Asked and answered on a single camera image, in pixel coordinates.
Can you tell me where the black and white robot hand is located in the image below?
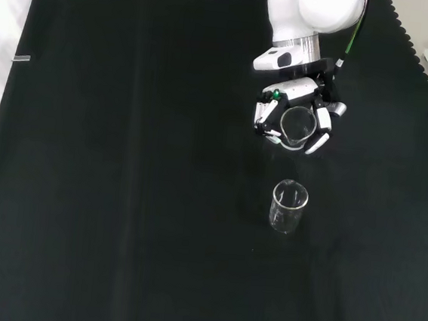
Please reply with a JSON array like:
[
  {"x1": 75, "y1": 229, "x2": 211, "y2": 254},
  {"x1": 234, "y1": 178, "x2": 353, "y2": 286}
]
[{"x1": 251, "y1": 52, "x2": 353, "y2": 159}]

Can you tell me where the small clear glass beaker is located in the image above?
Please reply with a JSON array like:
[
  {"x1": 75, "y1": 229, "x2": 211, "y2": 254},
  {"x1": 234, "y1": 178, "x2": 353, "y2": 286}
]
[{"x1": 276, "y1": 103, "x2": 318, "y2": 153}]

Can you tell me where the tall clear glass beaker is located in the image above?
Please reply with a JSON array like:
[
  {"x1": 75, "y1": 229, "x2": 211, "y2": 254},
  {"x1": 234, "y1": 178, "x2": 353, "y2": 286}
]
[{"x1": 267, "y1": 177, "x2": 311, "y2": 237}]

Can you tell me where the black bench cloth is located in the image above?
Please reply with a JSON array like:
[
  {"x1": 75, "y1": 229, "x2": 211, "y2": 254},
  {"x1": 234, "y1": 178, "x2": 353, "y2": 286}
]
[{"x1": 0, "y1": 0, "x2": 428, "y2": 321}]

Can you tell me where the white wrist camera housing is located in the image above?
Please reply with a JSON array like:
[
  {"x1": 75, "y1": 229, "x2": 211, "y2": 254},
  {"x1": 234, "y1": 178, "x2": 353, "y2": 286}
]
[{"x1": 251, "y1": 45, "x2": 300, "y2": 75}]

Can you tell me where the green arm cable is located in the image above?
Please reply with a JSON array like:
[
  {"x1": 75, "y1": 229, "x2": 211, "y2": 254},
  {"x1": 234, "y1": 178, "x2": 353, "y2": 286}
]
[{"x1": 333, "y1": 0, "x2": 369, "y2": 75}]

